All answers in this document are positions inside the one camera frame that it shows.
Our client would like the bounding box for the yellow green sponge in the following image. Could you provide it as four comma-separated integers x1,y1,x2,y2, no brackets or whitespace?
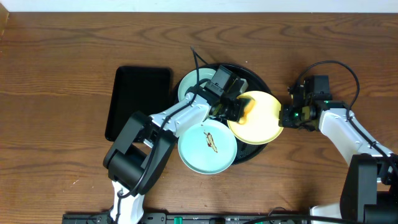
238,97,256,124

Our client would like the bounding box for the yellow plate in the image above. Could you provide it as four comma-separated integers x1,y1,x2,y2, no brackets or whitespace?
227,91,283,145

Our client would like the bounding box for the mint green plate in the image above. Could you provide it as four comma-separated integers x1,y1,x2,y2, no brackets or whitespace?
177,68,216,101
178,119,238,175

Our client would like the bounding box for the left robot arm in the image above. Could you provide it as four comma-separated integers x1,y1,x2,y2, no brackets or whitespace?
103,93,252,223

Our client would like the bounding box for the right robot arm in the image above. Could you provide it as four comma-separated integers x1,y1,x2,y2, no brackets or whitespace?
279,76,397,223

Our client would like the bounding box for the rectangular black tray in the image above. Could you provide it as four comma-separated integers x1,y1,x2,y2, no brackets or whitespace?
104,65,172,141

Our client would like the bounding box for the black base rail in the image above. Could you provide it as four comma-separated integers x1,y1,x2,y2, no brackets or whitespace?
61,212,312,224

